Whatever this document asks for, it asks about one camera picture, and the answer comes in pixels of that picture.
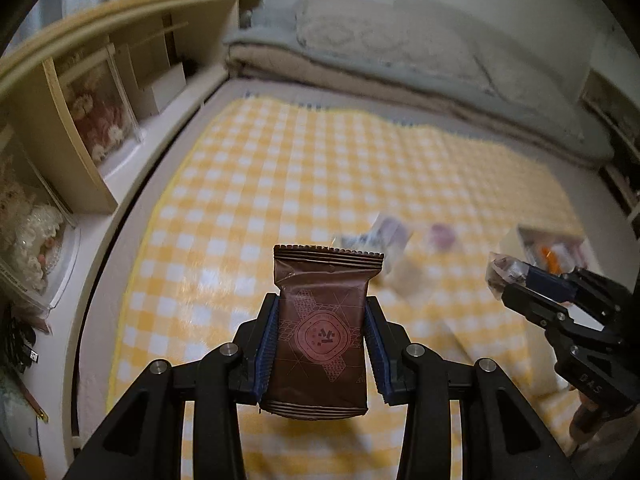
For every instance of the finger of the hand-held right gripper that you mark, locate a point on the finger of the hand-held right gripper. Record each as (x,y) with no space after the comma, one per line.
(530,302)
(547,280)

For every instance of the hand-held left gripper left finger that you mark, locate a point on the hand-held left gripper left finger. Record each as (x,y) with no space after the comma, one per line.
(267,345)

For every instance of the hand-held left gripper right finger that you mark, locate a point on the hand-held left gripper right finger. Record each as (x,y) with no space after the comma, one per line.
(377,355)

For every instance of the white cardboard box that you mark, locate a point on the white cardboard box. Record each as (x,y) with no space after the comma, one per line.
(530,242)

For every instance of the brown patterned snack packet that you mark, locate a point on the brown patterned snack packet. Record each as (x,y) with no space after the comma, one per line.
(320,340)

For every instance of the clear packet beige pastry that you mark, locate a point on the clear packet beige pastry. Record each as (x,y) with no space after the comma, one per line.
(405,272)

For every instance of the clear packet pink pastry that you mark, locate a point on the clear packet pink pastry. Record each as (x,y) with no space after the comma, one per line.
(392,230)
(442,235)

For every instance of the person's right hand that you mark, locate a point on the person's right hand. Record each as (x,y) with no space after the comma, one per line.
(585,425)

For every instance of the grey blanket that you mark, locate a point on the grey blanket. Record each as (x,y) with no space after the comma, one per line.
(550,120)

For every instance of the yellow checkered mat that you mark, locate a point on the yellow checkered mat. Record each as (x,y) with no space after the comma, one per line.
(300,160)

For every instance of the wooden bedside shelf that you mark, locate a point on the wooden bedside shelf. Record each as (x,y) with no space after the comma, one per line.
(75,160)

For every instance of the white storage box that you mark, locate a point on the white storage box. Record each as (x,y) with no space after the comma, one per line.
(160,92)

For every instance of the beige folded quilt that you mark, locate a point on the beige folded quilt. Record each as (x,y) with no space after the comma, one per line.
(300,67)

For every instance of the small black object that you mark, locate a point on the small black object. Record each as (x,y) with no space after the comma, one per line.
(190,67)

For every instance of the white wall shelf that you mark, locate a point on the white wall shelf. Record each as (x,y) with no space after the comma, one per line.
(615,110)

